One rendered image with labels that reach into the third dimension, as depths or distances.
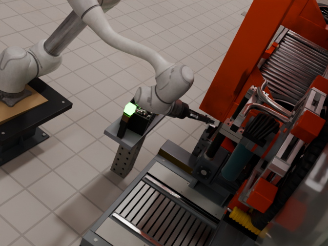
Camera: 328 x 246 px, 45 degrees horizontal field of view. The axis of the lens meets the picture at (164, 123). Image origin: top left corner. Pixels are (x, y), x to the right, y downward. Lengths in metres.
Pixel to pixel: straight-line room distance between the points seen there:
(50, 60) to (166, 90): 0.86
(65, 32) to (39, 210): 0.93
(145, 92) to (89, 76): 1.52
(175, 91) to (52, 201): 1.02
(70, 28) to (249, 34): 0.89
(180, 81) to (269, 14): 0.65
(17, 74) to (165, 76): 0.88
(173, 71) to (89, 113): 1.32
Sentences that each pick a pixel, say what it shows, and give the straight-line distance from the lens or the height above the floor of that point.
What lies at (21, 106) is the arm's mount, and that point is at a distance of 2.25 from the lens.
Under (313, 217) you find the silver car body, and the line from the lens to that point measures 0.99.
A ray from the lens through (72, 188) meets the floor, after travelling 2.31.
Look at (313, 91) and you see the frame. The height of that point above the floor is 1.12.
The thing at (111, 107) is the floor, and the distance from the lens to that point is 2.88.
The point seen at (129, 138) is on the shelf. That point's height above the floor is 0.45.
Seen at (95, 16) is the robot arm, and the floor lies 1.00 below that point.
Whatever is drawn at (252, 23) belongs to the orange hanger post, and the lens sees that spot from 2.02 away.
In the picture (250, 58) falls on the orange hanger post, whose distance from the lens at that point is 2.07.
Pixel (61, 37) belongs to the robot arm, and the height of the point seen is 0.71.
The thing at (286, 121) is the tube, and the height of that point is 1.01.
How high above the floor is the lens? 1.80
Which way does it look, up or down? 38 degrees down
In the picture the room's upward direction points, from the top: 24 degrees clockwise
